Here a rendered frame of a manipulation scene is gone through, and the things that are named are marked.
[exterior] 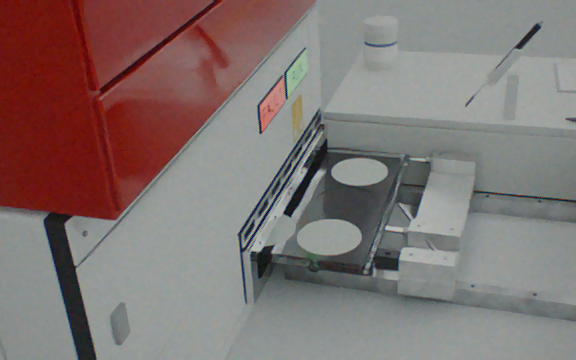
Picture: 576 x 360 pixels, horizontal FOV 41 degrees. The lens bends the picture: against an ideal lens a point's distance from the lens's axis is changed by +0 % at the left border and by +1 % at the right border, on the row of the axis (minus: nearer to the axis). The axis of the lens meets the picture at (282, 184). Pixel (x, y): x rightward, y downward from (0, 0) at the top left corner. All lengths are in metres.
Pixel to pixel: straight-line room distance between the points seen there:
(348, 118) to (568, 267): 0.47
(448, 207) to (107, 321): 0.71
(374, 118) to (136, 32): 0.84
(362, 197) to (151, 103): 0.67
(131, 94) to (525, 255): 0.83
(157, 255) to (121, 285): 0.08
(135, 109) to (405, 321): 0.63
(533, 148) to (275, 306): 0.55
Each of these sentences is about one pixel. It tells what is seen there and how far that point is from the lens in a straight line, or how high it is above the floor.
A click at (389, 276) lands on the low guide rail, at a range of 1.20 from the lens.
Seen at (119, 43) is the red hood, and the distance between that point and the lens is 0.64.
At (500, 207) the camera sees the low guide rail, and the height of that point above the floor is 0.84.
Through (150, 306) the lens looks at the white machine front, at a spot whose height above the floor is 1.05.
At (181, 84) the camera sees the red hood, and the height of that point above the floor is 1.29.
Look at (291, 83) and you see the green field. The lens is 1.25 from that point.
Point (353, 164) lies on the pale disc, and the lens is 1.40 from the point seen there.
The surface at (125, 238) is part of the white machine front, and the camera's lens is 0.78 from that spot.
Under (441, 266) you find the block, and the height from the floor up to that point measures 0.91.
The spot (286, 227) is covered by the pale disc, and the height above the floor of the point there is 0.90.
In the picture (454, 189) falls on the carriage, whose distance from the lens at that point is 1.37.
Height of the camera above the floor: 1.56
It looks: 30 degrees down
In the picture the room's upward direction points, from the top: 4 degrees counter-clockwise
